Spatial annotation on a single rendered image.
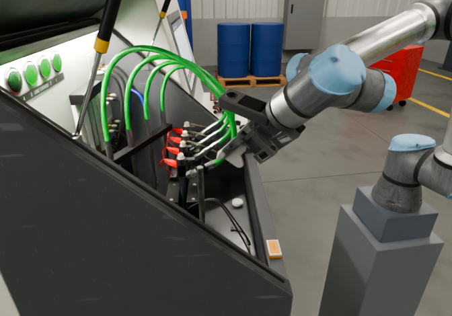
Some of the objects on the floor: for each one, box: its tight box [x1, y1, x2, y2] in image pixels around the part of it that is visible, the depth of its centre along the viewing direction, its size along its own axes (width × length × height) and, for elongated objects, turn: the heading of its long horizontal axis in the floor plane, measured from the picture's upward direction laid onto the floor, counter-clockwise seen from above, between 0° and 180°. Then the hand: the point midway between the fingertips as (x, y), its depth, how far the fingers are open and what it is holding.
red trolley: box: [366, 45, 424, 111], centre depth 455 cm, size 70×46×86 cm, turn 34°
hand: (226, 146), depth 73 cm, fingers open, 6 cm apart
